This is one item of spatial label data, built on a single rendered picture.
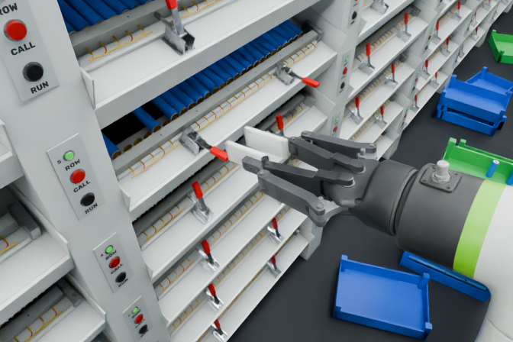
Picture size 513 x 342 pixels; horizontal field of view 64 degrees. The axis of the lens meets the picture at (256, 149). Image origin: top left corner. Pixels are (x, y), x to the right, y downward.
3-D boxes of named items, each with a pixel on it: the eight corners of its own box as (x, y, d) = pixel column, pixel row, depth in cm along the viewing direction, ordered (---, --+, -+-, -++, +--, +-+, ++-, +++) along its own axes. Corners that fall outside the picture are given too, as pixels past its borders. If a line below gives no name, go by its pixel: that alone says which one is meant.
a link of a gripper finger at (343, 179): (355, 199, 46) (351, 208, 45) (267, 179, 51) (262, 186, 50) (355, 173, 44) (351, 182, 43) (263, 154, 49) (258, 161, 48)
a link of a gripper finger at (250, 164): (279, 176, 50) (265, 191, 48) (248, 164, 52) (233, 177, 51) (278, 166, 49) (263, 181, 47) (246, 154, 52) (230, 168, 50)
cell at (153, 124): (127, 110, 70) (152, 134, 69) (126, 104, 68) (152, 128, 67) (135, 104, 71) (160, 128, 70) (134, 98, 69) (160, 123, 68)
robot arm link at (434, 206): (446, 295, 39) (475, 233, 44) (465, 208, 32) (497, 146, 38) (385, 267, 42) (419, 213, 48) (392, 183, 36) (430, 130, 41)
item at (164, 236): (321, 127, 111) (343, 93, 100) (149, 286, 76) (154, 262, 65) (266, 81, 115) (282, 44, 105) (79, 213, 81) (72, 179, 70)
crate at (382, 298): (423, 285, 146) (429, 273, 141) (424, 340, 132) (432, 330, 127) (339, 266, 152) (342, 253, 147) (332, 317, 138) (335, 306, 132)
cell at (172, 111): (153, 95, 73) (178, 117, 72) (145, 99, 72) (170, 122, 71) (153, 88, 72) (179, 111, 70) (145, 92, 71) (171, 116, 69)
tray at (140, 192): (330, 66, 99) (347, 36, 91) (127, 225, 64) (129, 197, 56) (268, 17, 103) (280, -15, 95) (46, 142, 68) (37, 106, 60)
